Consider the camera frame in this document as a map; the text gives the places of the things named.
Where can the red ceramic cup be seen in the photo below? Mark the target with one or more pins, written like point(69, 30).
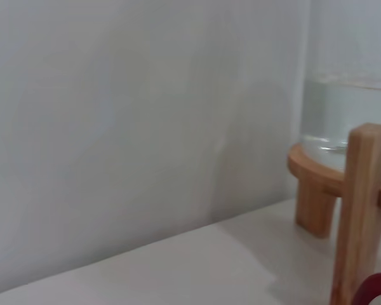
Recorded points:
point(371, 286)

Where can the glass water dispenser jar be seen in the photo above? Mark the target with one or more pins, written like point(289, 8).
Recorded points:
point(343, 105)

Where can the wooden dispenser stand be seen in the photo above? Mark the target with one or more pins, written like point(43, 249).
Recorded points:
point(358, 222)

